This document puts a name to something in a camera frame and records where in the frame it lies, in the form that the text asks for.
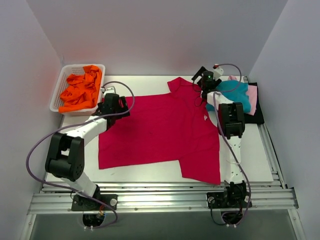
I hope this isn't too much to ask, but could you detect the crimson red t-shirt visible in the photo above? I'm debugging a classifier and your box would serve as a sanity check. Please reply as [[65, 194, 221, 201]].
[[98, 77, 221, 185]]

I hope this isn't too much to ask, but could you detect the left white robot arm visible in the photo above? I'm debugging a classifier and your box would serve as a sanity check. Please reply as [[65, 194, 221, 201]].
[[45, 93, 130, 210]]

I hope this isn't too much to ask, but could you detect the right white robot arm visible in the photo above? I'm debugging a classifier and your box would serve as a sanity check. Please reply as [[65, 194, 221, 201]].
[[191, 64, 247, 207]]

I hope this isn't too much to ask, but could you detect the folded teal t-shirt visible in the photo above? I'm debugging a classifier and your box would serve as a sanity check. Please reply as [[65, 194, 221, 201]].
[[216, 80, 251, 114]]

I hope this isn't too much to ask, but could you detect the crumpled orange t-shirt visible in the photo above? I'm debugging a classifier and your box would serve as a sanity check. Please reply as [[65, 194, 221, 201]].
[[58, 65, 103, 113]]

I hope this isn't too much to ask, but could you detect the folded pink t-shirt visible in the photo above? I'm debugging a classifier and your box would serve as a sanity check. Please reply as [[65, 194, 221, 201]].
[[225, 75, 258, 116]]

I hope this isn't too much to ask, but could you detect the white plastic basket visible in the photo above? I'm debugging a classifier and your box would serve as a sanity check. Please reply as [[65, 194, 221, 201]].
[[49, 63, 106, 116]]

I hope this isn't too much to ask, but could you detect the folded black t-shirt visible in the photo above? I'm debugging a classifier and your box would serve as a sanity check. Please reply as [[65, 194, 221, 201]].
[[244, 82, 265, 125]]

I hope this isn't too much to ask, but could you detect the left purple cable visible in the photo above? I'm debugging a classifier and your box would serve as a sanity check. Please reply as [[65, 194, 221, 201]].
[[25, 80, 136, 229]]

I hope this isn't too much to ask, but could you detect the purple cable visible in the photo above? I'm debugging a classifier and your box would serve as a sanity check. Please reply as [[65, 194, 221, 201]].
[[25, 80, 136, 229], [213, 63, 252, 221]]

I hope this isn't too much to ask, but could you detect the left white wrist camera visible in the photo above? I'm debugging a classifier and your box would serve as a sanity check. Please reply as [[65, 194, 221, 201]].
[[100, 86, 116, 96]]

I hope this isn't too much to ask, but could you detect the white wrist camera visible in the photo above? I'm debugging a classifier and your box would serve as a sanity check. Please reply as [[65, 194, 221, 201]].
[[212, 64, 224, 79], [100, 86, 116, 96]]

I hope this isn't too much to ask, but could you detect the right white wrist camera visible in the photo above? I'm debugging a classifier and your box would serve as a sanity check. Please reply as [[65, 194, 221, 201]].
[[212, 64, 224, 79]]

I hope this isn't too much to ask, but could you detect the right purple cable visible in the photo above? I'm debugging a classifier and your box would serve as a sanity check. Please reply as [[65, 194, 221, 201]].
[[213, 63, 252, 221]]

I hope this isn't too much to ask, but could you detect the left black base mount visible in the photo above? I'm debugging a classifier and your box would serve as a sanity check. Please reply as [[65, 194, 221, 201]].
[[71, 194, 118, 212]]

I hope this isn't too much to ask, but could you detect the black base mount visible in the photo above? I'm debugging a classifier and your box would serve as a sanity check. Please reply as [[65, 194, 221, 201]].
[[206, 181, 252, 209], [71, 194, 118, 212]]

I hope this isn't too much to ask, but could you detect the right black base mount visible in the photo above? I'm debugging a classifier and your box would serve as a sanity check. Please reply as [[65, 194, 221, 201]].
[[206, 181, 252, 209]]

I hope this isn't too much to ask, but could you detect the aluminium rail frame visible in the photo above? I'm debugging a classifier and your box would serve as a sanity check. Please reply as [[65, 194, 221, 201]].
[[21, 124, 304, 240]]

